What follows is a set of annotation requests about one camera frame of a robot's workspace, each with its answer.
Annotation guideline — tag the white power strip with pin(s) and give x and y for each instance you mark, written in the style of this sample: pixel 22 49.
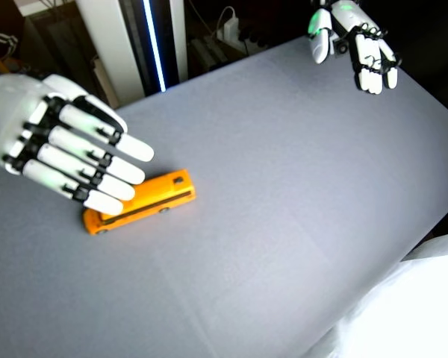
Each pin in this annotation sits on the white power strip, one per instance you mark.
pixel 209 50

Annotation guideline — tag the white pillar panel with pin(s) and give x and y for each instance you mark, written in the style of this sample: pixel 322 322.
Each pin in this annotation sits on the white pillar panel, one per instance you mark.
pixel 108 48

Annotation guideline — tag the yellow toy bus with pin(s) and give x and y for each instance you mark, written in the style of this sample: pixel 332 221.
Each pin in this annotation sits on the yellow toy bus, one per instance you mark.
pixel 160 195

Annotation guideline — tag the grey table cloth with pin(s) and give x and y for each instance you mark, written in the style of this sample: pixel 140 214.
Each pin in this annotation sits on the grey table cloth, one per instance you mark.
pixel 265 209

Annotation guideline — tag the white power adapter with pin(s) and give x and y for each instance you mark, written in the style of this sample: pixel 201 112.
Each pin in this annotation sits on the white power adapter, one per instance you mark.
pixel 229 28

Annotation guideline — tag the blue light strip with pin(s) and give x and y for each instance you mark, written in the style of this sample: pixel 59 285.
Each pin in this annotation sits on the blue light strip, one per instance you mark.
pixel 155 48

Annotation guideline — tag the white fabric sheet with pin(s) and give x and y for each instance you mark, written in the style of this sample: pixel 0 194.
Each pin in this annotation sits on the white fabric sheet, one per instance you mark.
pixel 410 309

